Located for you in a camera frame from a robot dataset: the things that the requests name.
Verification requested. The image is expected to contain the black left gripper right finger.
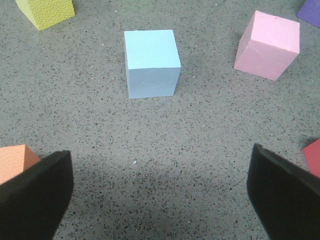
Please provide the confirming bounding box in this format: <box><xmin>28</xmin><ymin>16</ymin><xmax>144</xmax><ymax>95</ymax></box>
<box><xmin>247</xmin><ymin>143</ymin><xmax>320</xmax><ymax>240</ymax></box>

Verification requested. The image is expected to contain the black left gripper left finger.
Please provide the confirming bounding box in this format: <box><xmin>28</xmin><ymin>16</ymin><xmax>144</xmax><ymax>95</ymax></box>
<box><xmin>0</xmin><ymin>150</ymin><xmax>74</xmax><ymax>240</ymax></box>

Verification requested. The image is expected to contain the light blue foam cube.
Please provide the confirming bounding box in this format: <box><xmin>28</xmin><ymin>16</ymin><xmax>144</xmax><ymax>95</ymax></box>
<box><xmin>124</xmin><ymin>29</ymin><xmax>182</xmax><ymax>99</ymax></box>

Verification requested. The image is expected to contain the orange foam cube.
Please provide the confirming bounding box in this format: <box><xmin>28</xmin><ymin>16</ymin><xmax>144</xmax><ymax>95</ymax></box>
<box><xmin>0</xmin><ymin>144</ymin><xmax>41</xmax><ymax>184</ymax></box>

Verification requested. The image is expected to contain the red textured foam cube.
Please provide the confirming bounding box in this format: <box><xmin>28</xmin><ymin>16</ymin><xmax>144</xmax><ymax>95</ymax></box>
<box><xmin>303</xmin><ymin>139</ymin><xmax>320</xmax><ymax>178</ymax></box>

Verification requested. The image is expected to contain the pink foam cube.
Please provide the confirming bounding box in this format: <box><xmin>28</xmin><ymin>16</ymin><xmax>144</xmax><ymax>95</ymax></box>
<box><xmin>234</xmin><ymin>10</ymin><xmax>300</xmax><ymax>81</ymax></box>

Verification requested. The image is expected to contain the purple foam cube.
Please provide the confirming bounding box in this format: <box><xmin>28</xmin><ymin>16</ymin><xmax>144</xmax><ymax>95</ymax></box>
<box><xmin>296</xmin><ymin>0</ymin><xmax>320</xmax><ymax>28</ymax></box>

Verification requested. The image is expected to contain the yellow foam cube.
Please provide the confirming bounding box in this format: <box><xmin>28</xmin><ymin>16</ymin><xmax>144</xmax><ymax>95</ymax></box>
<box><xmin>15</xmin><ymin>0</ymin><xmax>75</xmax><ymax>31</ymax></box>

